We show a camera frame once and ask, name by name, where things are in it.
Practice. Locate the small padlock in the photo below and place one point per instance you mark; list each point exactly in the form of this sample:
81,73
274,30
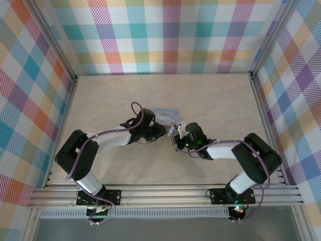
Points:
170,130

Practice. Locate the blue cartoon tin box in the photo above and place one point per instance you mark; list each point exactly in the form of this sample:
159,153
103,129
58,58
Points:
166,115

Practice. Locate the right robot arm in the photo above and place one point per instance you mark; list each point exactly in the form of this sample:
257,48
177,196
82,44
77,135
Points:
255,160

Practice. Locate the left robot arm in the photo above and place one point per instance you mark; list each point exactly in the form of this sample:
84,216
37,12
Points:
80,160

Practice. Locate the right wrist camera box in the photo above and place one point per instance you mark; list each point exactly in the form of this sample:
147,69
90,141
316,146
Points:
179,126

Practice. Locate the aluminium mounting rail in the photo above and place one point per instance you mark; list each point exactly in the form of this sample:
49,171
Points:
163,194

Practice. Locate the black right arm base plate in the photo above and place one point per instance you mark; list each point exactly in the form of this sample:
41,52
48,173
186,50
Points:
217,195

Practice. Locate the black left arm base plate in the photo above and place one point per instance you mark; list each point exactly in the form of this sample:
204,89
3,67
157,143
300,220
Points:
115,197

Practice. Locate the aluminium side rail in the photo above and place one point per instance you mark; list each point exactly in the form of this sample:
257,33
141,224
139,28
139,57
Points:
67,110
262,110

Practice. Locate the aluminium frame post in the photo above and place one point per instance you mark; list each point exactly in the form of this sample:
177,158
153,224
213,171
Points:
272,37
54,40

